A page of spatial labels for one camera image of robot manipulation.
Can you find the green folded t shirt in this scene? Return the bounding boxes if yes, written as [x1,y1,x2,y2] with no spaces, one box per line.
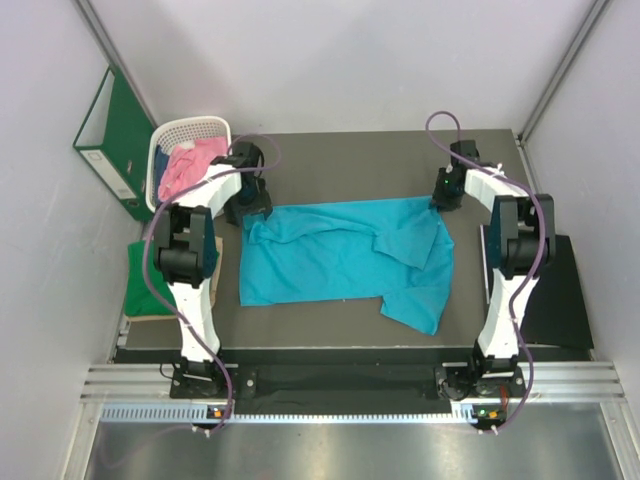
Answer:
[124,241,176,318]

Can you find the green ring binder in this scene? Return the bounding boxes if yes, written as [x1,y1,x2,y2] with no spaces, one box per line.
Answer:
[73,68,154,222]

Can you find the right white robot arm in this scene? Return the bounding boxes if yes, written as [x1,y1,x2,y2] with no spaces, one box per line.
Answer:
[431,140,556,396]

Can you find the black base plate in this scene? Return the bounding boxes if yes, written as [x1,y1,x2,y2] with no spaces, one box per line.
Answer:
[170,364,525,416]

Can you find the white laundry basket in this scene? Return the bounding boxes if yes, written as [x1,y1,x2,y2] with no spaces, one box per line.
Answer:
[145,116,232,213]

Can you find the navy blue t shirt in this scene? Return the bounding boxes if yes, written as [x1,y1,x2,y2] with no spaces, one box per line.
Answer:
[152,145,169,205]

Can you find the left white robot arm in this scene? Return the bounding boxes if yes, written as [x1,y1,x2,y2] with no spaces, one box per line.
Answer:
[143,140,273,399]

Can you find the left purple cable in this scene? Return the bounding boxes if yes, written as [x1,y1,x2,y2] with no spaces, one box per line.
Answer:
[142,133,282,434]

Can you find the teal t shirt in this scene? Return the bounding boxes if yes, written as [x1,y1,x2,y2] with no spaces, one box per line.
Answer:
[239,197,454,335]

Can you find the pink t shirt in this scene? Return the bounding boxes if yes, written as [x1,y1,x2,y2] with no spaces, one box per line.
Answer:
[157,137,228,202]

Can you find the grey cable duct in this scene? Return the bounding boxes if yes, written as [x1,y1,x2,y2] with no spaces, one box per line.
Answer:
[100,403,500,426]

